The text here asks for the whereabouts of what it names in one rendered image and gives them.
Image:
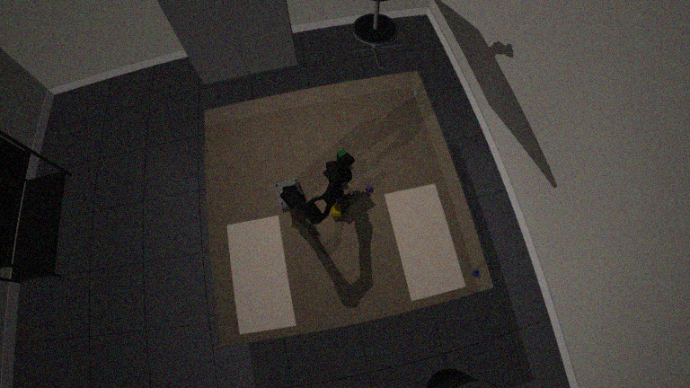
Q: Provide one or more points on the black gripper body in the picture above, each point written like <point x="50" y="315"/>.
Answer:
<point x="340" y="195"/>

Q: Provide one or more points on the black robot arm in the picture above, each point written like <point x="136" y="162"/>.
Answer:
<point x="338" y="172"/>

